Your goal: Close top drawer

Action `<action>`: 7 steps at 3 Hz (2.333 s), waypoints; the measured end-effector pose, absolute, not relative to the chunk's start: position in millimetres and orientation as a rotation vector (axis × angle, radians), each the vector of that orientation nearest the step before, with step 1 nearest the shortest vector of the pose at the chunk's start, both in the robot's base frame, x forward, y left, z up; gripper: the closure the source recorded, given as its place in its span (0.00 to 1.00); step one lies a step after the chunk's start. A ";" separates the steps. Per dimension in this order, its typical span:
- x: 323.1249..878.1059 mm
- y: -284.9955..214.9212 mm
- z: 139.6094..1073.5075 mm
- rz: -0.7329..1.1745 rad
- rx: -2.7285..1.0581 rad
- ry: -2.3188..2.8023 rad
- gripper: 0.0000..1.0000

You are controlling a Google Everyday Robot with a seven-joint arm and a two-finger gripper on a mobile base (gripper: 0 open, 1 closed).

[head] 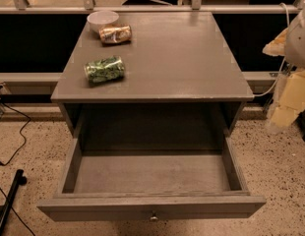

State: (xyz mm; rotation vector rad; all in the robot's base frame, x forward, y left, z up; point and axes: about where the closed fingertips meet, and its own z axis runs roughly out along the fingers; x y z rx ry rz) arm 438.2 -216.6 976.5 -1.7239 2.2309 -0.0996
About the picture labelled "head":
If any green crumpled snack can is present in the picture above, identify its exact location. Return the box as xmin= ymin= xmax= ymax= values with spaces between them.
xmin=84 ymin=56 xmax=125 ymax=84

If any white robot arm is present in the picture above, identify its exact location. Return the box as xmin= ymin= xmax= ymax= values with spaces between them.
xmin=263 ymin=7 xmax=305 ymax=132

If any white bowl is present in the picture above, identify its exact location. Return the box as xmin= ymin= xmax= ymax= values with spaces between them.
xmin=87 ymin=10 xmax=119 ymax=32

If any white cable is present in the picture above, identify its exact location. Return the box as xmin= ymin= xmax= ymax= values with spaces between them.
xmin=253 ymin=2 xmax=291 ymax=98

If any grey top drawer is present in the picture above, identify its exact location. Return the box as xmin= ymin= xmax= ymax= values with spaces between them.
xmin=36 ymin=110 xmax=267 ymax=223

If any black cable on floor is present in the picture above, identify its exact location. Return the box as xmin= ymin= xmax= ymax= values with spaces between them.
xmin=0 ymin=86 xmax=32 ymax=167

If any metal railing frame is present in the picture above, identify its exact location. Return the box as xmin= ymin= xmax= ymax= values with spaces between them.
xmin=0 ymin=0 xmax=305 ymax=91

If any grey wooden drawer cabinet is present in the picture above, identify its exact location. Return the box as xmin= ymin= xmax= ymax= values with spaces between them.
xmin=52 ymin=12 xmax=253 ymax=143

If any black stand leg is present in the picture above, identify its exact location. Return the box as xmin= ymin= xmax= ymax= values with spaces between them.
xmin=0 ymin=169 xmax=27 ymax=236

